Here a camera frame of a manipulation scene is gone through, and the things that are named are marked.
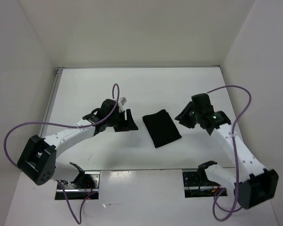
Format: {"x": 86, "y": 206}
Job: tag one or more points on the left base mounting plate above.
{"x": 89, "y": 188}

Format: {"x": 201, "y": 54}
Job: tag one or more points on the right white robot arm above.
{"x": 253, "y": 183}

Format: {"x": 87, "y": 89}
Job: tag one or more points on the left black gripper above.
{"x": 128, "y": 125}

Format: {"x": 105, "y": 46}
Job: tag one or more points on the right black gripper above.
{"x": 182, "y": 117}

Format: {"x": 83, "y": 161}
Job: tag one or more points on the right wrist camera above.
{"x": 201, "y": 103}

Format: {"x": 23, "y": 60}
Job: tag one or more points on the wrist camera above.
{"x": 201, "y": 103}
{"x": 108, "y": 105}

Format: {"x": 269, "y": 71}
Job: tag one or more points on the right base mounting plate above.
{"x": 195, "y": 187}

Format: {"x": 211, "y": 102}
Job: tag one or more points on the black skirt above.
{"x": 161, "y": 128}

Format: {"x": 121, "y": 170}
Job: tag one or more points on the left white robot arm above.
{"x": 38, "y": 159}

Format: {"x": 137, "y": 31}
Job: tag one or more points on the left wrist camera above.
{"x": 108, "y": 105}

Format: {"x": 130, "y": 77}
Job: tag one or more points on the base mounting plate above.
{"x": 89, "y": 188}
{"x": 195, "y": 187}

